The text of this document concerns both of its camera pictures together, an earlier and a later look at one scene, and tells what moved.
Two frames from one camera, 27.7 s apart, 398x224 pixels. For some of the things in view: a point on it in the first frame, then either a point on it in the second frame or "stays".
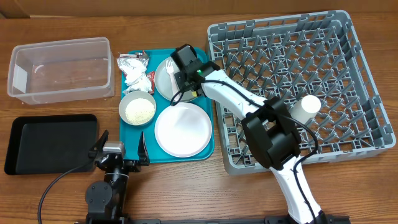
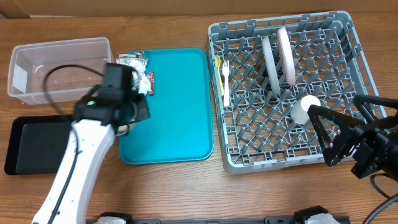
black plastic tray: x=51 y=144 stays
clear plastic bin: x=61 y=71 stays
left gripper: x=135 y=166 -> x=143 y=111
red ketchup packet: x=152 y=76 stays
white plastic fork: x=170 y=68 -> x=226 y=69
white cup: x=305 y=108 stays
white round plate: x=183 y=129 -> x=287 y=57
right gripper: x=178 y=74 -> x=372 y=140
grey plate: x=166 y=88 -> x=272 y=66
